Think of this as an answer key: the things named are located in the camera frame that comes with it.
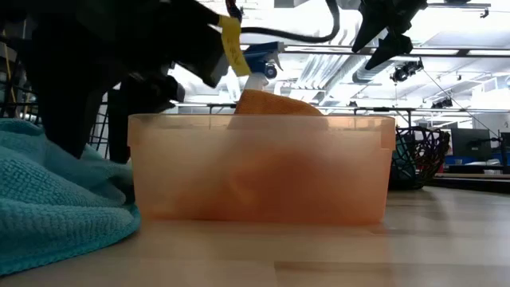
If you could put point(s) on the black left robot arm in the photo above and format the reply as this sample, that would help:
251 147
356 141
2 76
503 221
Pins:
40 16

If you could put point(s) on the dark round woven basket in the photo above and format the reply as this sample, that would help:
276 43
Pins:
426 159

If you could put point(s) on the orange microfiber towel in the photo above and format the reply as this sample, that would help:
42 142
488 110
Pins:
275 104

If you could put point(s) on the teal microfiber towel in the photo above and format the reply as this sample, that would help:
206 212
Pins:
402 163

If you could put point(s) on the turquoise microfiber towel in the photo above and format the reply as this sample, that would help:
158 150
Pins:
52 207

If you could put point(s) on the black ceiling spotlight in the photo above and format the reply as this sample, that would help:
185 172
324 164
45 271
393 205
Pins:
406 71
442 103

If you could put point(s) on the black background monitor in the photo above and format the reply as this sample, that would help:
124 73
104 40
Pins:
470 145

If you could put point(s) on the yellow paper tag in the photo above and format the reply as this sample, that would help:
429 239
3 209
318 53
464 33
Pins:
236 48

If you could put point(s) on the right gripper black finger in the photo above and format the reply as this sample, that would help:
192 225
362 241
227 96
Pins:
390 49
370 32

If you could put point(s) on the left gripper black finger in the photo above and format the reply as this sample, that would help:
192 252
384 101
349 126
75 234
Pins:
151 95
75 115

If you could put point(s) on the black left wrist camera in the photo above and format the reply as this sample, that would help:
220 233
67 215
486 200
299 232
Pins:
207 60

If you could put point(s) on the grey spray bottle blue trigger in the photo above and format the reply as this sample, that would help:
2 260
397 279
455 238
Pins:
261 60

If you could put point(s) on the orange translucent plastic bin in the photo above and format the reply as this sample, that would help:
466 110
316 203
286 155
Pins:
259 171

